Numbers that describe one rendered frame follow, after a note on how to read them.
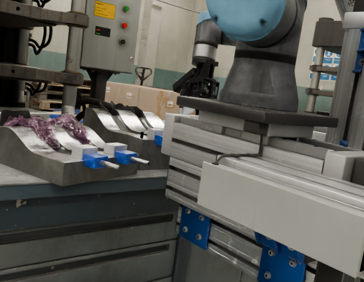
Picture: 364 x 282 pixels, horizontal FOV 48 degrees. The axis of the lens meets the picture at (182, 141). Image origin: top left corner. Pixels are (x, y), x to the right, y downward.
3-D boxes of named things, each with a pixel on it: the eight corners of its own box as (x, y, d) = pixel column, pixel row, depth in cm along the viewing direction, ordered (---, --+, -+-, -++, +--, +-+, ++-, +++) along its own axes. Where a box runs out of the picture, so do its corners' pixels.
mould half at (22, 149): (136, 173, 113) (141, 134, 112) (61, 186, 92) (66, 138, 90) (24, 139, 140) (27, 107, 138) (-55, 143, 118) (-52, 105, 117)
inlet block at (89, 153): (125, 178, 96) (127, 155, 95) (110, 181, 91) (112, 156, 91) (85, 165, 103) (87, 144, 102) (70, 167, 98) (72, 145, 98)
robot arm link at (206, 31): (224, 10, 125) (196, 7, 127) (219, 45, 125) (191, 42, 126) (225, 19, 133) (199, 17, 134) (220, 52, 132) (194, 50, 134)
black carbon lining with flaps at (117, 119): (182, 143, 134) (186, 114, 133) (141, 142, 124) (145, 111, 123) (126, 125, 161) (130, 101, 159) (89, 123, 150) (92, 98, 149)
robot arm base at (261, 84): (312, 113, 79) (322, 61, 77) (262, 109, 69) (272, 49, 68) (252, 104, 90) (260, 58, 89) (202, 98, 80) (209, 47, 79)
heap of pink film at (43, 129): (99, 145, 116) (102, 117, 115) (47, 149, 101) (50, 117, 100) (41, 129, 130) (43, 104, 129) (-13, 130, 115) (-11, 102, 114)
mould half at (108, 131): (205, 168, 134) (211, 127, 133) (139, 170, 118) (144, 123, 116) (125, 139, 172) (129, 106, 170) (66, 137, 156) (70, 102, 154)
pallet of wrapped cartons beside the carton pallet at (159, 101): (188, 160, 573) (197, 93, 560) (146, 164, 514) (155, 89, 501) (131, 143, 653) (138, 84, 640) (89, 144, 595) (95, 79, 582)
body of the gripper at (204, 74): (199, 95, 122) (205, 56, 123) (181, 96, 129) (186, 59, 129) (217, 101, 127) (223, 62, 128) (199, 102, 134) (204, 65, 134)
